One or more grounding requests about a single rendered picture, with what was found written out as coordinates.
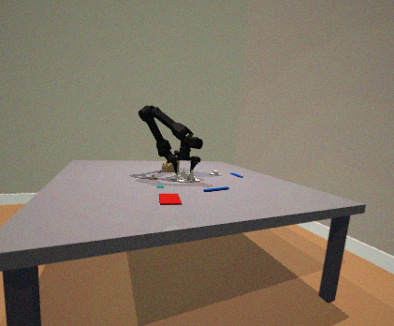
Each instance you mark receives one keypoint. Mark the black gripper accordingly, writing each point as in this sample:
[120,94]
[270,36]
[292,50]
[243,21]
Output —
[184,155]

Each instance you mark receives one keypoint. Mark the red flat square plate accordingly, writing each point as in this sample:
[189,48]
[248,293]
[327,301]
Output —
[169,199]

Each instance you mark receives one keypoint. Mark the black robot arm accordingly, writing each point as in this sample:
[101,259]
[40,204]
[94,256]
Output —
[147,115]

